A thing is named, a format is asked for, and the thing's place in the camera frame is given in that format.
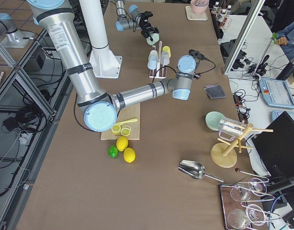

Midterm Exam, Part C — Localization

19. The blue cup on rack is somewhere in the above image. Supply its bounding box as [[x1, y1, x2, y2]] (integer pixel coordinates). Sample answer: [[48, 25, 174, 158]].
[[147, 56, 158, 70]]

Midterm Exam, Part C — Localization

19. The wine glass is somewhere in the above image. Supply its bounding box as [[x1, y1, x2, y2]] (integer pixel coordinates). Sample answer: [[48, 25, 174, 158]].
[[230, 177, 267, 202], [227, 204, 266, 230]]

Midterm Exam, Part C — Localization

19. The black computer monitor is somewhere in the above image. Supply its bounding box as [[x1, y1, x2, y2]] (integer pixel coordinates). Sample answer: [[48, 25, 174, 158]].
[[252, 112, 294, 178]]

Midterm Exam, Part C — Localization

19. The glass mug on stand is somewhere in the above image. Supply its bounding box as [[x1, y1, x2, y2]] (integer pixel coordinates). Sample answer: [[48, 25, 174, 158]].
[[218, 117, 247, 141]]

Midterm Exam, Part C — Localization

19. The green lime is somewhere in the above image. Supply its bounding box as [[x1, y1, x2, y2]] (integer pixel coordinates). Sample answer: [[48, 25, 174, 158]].
[[108, 145, 118, 158]]

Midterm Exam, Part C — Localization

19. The grey cloth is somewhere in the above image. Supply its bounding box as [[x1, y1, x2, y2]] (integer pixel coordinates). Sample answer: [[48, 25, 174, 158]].
[[204, 84, 226, 99]]

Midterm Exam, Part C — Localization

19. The blue teach pendant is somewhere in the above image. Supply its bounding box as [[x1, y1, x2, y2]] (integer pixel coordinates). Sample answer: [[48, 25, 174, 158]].
[[271, 109, 294, 125], [259, 79, 294, 109]]

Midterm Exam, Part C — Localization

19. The grey cup on rack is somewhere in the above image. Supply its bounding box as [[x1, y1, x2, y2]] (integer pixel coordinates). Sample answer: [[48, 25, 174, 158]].
[[160, 51, 170, 66]]

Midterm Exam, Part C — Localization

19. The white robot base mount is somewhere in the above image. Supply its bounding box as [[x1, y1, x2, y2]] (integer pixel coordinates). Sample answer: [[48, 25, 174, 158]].
[[79, 0, 122, 79]]

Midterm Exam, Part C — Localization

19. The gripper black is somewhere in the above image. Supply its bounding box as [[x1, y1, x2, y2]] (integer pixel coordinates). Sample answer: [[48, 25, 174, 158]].
[[139, 19, 159, 39]]

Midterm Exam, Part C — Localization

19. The blue teach pendant far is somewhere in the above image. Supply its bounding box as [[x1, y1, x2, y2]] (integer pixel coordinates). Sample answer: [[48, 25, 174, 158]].
[[259, 79, 294, 109]]

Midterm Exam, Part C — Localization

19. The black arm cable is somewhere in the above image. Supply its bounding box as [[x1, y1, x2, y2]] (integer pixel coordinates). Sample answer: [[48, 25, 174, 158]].
[[194, 56, 216, 77]]

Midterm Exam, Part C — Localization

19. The green cup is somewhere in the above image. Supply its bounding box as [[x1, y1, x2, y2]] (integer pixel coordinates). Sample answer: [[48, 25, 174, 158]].
[[147, 33, 160, 46]]

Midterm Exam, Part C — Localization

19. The yellow plastic knife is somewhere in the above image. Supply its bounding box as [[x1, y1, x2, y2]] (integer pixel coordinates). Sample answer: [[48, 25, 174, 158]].
[[115, 118, 138, 126]]

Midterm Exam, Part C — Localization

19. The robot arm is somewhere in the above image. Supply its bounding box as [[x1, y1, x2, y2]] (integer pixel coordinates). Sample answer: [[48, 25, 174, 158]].
[[29, 0, 197, 132], [113, 0, 160, 46]]

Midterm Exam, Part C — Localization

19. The wooden cutting board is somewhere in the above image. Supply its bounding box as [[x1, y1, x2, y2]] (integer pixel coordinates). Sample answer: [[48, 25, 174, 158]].
[[100, 104, 140, 140]]

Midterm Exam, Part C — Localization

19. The aluminium frame post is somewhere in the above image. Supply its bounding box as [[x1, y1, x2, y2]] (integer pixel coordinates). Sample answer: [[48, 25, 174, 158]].
[[223, 0, 265, 77]]

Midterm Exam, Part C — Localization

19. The lemon slice lower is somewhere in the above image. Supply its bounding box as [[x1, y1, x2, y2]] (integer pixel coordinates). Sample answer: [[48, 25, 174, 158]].
[[120, 125, 131, 137]]

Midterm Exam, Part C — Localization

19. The white cup on rack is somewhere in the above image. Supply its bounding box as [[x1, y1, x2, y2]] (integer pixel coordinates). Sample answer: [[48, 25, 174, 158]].
[[148, 49, 158, 59]]

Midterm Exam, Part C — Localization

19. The wine glass upper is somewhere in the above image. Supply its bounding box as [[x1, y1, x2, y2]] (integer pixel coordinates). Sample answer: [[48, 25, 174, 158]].
[[230, 177, 267, 202]]

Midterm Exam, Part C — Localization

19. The cream tray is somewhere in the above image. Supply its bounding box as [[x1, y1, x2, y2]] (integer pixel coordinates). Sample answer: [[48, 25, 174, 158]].
[[185, 6, 208, 21]]

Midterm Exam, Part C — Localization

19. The yellow cup on rack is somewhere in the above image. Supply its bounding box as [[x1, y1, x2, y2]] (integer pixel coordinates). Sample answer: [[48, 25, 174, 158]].
[[162, 46, 171, 57]]

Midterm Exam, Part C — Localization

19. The pink bowl of ice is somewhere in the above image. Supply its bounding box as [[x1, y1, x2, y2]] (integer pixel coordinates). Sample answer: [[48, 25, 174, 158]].
[[190, 0, 209, 13]]

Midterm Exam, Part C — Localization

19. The blue teach pendant near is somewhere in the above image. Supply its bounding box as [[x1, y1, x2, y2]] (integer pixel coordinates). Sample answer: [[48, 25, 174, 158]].
[[271, 109, 294, 125]]

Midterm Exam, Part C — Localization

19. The lemon slice top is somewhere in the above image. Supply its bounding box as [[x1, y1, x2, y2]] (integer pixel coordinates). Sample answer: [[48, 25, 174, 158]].
[[111, 124, 122, 135]]

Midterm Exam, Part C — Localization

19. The lemon slice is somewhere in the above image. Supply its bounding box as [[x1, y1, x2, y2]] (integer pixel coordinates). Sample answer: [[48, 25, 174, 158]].
[[120, 125, 131, 137], [111, 124, 122, 135]]

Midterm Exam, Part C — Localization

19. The yellow lemon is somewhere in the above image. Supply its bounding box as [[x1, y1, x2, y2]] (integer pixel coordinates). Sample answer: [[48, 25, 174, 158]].
[[116, 136, 128, 152], [124, 148, 136, 163]]

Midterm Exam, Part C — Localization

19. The white wire cup rack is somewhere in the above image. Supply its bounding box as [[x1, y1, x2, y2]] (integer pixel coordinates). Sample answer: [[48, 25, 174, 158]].
[[149, 41, 166, 79]]

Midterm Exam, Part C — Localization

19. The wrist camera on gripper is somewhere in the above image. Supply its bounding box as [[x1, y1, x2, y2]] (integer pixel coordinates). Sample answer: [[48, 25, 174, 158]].
[[139, 11, 153, 20], [189, 49, 205, 60]]

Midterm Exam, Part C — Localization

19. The wine glass lower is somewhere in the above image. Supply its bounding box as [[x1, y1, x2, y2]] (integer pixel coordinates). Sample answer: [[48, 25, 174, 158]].
[[227, 204, 266, 230]]

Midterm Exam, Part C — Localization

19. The wooden stand base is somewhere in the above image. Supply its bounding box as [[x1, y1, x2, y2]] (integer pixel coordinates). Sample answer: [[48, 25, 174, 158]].
[[210, 123, 273, 168]]

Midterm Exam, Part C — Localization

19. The green bowl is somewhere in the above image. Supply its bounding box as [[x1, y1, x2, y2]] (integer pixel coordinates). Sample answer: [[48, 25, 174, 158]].
[[205, 111, 225, 131]]

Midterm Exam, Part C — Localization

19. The black tablet frame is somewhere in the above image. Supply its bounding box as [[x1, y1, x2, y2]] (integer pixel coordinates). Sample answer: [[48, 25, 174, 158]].
[[219, 184, 275, 230]]

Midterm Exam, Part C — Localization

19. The metal scoop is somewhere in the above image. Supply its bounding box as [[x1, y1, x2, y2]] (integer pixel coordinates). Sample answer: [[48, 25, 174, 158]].
[[178, 160, 224, 183]]

